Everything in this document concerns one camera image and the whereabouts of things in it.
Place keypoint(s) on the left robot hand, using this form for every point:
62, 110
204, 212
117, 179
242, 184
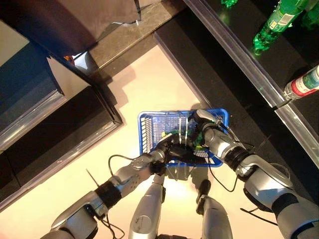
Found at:
179, 152

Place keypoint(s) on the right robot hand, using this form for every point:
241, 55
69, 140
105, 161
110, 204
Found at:
205, 119

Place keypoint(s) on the blue plastic shopping basket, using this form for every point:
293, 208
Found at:
142, 134

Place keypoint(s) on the water bottle red cap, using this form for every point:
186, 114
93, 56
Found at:
302, 85

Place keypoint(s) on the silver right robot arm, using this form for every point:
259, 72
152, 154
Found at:
261, 179

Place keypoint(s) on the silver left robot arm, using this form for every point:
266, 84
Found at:
124, 176

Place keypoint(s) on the black base shelf board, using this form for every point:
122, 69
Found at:
224, 87

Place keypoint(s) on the silver left robot leg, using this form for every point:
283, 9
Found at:
147, 211

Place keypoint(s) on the silver robot leg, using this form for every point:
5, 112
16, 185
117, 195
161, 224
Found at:
147, 211
214, 219

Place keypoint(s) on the silver right robot leg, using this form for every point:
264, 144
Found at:
214, 219

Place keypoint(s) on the dark side shelving unit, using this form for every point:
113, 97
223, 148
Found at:
62, 129

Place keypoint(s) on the small orange object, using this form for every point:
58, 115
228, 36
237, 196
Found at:
67, 58

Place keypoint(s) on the grey brown curtain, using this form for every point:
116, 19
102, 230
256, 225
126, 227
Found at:
62, 22

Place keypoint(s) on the black rail joint clip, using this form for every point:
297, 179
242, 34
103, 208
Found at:
281, 104

